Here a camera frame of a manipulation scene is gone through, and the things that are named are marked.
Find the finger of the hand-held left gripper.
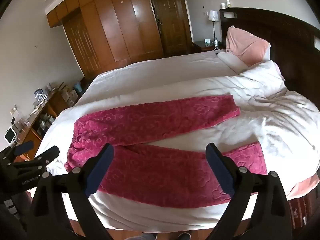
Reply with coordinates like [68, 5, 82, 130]
[12, 141, 35, 157]
[15, 146, 61, 173]

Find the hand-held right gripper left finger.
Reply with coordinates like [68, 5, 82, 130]
[26, 143, 115, 240]

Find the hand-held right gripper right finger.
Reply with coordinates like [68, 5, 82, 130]
[205, 142, 293, 240]

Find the dark red fluffy towel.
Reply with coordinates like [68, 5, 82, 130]
[64, 94, 268, 208]

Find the white tablet screen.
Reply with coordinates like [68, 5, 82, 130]
[4, 127, 18, 145]

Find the wooden sideboard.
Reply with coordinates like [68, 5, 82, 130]
[14, 84, 84, 161]

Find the glass kettle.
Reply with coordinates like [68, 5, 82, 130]
[34, 89, 48, 106]

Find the white duvet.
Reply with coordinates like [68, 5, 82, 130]
[57, 60, 320, 198]

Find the bed with white sheet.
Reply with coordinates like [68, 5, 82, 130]
[30, 47, 320, 233]

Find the dark nightstand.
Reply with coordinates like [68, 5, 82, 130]
[192, 41, 223, 53]

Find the pink cloth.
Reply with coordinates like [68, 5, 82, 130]
[226, 25, 271, 67]

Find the brown wooden wardrobe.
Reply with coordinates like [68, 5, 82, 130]
[46, 0, 165, 80]

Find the dark wooden chair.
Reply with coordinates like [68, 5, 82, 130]
[219, 7, 320, 120]

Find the white table lamp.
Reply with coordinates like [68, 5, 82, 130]
[208, 10, 220, 43]

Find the brown wooden door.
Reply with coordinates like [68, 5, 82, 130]
[149, 0, 193, 56]

